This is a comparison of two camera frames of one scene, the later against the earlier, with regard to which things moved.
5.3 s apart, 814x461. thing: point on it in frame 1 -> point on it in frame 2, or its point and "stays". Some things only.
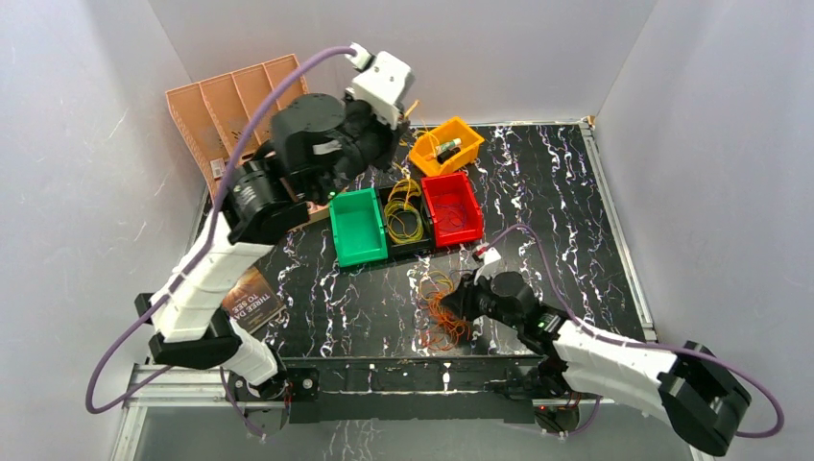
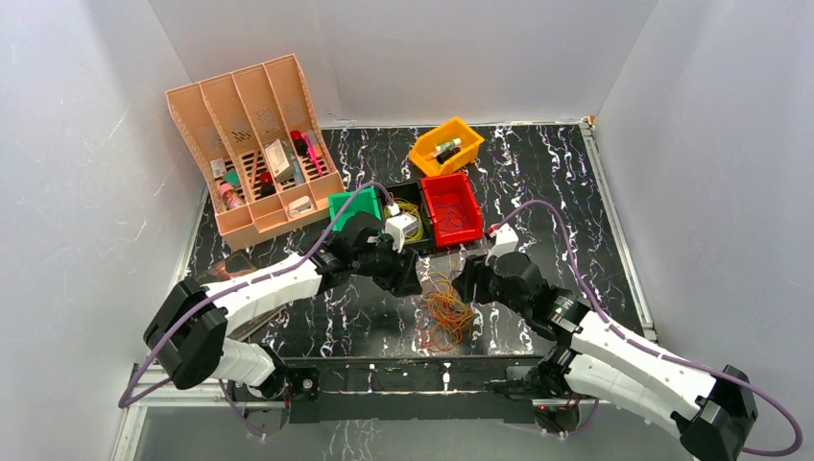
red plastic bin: x=454 y=210 stays
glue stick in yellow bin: x=450 y=145 stays
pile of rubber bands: x=441 y=327 stays
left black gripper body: x=384 y=145 -> x=402 y=272
